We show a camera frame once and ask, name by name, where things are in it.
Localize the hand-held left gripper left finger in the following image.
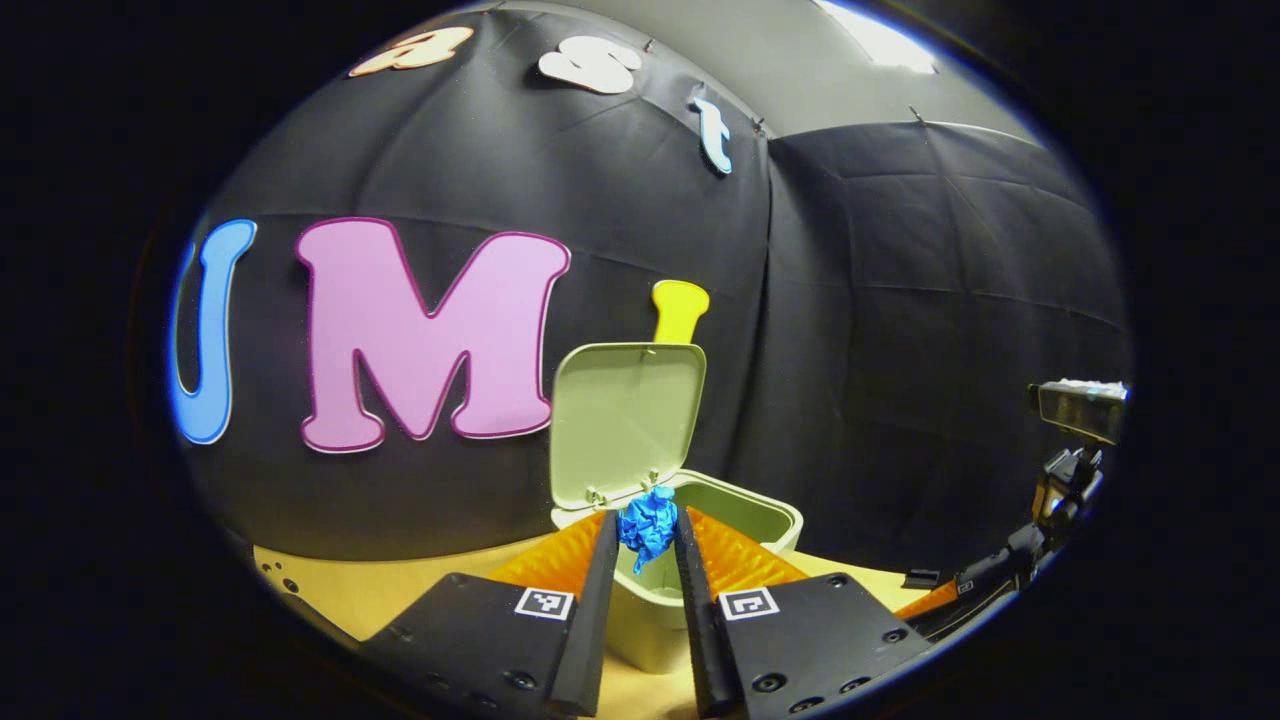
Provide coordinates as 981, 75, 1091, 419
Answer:
360, 508, 621, 719

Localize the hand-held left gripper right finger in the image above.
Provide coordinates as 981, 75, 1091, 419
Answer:
672, 505, 933, 719

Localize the blue paper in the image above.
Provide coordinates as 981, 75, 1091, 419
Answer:
616, 486, 679, 575

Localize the pale green desktop garbage bin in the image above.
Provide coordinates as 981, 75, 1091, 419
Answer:
548, 342, 805, 676

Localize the wooden desktop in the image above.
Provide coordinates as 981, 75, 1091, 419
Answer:
252, 545, 931, 720

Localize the black backdrop cloth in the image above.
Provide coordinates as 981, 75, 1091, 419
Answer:
165, 5, 1136, 591

